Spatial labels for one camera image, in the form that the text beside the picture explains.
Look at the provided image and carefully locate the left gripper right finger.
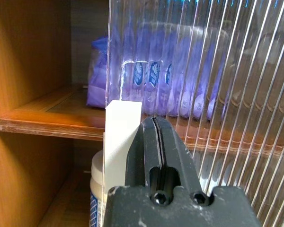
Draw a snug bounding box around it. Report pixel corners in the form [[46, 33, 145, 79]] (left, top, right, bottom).
[[154, 117, 203, 197]]

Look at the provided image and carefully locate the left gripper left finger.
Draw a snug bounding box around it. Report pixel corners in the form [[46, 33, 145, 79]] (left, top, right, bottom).
[[124, 117, 168, 197]]

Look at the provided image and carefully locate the white door handle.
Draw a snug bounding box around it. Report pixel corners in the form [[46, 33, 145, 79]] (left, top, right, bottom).
[[103, 100, 142, 192]]

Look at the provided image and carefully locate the white bottle blue label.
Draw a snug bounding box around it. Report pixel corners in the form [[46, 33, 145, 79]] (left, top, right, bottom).
[[89, 150, 107, 227]]

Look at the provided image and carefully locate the ribbed clear sliding door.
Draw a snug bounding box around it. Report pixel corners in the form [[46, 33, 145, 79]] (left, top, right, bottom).
[[103, 0, 284, 227]]

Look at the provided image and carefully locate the purple tissue pack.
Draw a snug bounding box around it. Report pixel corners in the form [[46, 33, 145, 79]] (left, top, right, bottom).
[[86, 22, 229, 120]]

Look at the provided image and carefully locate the wooden cabinet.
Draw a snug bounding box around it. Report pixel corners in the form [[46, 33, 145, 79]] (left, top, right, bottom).
[[0, 0, 284, 227]]

